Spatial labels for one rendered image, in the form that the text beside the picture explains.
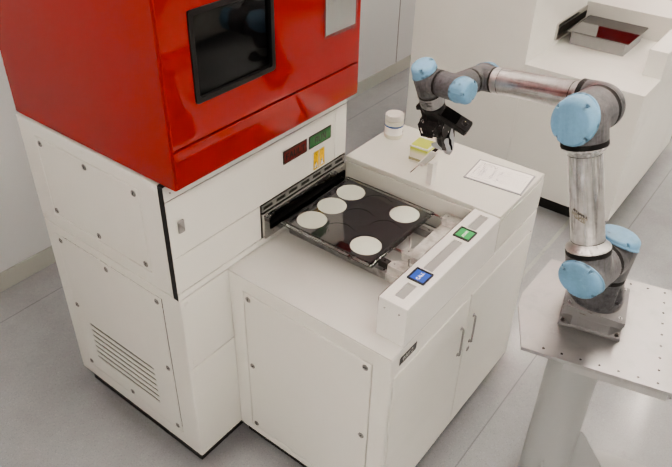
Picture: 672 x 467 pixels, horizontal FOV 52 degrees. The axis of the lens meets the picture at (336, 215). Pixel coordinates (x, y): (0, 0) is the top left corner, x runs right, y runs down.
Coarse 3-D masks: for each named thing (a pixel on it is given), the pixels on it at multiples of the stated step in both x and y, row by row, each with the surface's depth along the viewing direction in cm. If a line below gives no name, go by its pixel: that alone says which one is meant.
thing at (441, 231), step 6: (438, 228) 227; (444, 228) 227; (450, 228) 227; (432, 234) 224; (438, 234) 224; (444, 234) 224; (426, 240) 222; (432, 240) 222; (438, 240) 222; (420, 246) 219; (426, 246) 219; (432, 246) 219; (420, 252) 216; (390, 276) 207; (390, 282) 208
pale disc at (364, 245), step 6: (354, 240) 218; (360, 240) 218; (366, 240) 218; (372, 240) 218; (378, 240) 218; (354, 246) 215; (360, 246) 215; (366, 246) 215; (372, 246) 215; (378, 246) 215; (360, 252) 212; (366, 252) 212; (372, 252) 212
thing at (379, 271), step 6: (294, 234) 232; (306, 240) 230; (312, 240) 228; (318, 246) 227; (324, 246) 225; (330, 252) 225; (336, 252) 223; (342, 258) 222; (354, 264) 220; (360, 264) 218; (366, 270) 218; (372, 270) 216; (378, 270) 214; (384, 270) 213; (378, 276) 215; (384, 276) 214
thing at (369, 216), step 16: (336, 192) 241; (368, 192) 241; (304, 208) 232; (352, 208) 232; (368, 208) 233; (384, 208) 233; (416, 208) 233; (336, 224) 225; (352, 224) 225; (368, 224) 225; (384, 224) 225; (400, 224) 225; (336, 240) 217; (384, 240) 218; (368, 256) 211
